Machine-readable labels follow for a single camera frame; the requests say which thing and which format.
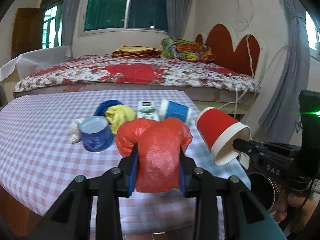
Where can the red paper cup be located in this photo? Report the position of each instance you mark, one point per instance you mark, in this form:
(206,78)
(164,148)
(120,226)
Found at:
(215,127)

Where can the blue paper cup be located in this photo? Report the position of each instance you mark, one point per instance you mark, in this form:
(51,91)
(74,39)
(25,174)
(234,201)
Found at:
(176,111)

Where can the white covered furniture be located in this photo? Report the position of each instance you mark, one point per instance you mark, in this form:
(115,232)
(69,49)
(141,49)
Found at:
(37,60)

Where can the white cloth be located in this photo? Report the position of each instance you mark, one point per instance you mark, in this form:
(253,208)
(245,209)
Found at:
(75,130)

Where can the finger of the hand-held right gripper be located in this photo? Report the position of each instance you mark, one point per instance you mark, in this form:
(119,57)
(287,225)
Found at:
(246,146)

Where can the brown wooden door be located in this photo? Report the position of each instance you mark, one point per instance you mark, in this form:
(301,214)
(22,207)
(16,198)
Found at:
(26,32)

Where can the blue crumpled cloth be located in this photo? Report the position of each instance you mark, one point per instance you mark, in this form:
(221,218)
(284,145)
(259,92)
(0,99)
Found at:
(105,106)

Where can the colourful patterned pillow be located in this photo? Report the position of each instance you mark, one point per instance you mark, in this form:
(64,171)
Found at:
(186,50)

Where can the pink bed frame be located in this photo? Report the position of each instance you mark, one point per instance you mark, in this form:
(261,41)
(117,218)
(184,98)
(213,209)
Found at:
(212,95)

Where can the small side window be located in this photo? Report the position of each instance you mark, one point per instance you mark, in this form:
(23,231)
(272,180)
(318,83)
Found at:
(50,27)

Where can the dark round bin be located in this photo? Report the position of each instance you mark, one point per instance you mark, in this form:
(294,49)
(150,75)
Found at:
(261,192)

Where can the yellow red folded blanket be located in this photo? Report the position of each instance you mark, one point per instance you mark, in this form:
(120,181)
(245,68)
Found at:
(136,51)

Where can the person's right hand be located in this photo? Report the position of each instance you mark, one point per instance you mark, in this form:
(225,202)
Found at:
(295,201)

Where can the large white-framed window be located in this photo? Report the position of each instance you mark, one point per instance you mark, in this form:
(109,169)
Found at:
(125,7)

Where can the red floral bedspread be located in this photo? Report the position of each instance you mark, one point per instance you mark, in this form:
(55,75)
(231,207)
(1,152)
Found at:
(125,72)

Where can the red plastic bag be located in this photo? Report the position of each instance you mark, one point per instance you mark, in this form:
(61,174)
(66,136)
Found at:
(157,155)

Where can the yellow crumpled cloth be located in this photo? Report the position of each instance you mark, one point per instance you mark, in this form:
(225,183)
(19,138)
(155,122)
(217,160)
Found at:
(118,116)

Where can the long grey tied curtain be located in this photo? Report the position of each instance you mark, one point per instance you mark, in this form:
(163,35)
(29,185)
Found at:
(287,75)

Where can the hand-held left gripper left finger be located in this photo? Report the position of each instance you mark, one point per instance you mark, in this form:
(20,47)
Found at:
(132,172)

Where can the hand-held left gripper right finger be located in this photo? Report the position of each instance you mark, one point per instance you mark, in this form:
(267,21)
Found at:
(182,180)

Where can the white green milk carton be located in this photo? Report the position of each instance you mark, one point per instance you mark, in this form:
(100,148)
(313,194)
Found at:
(147,110)

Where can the pink checkered tablecloth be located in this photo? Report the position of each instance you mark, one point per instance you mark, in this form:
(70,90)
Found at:
(45,135)

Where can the blue tin can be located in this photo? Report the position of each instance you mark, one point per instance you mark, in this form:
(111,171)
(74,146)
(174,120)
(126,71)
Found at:
(96,137)

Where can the red heart-shaped headboard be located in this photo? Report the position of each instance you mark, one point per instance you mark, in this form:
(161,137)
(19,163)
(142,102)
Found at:
(225,45)

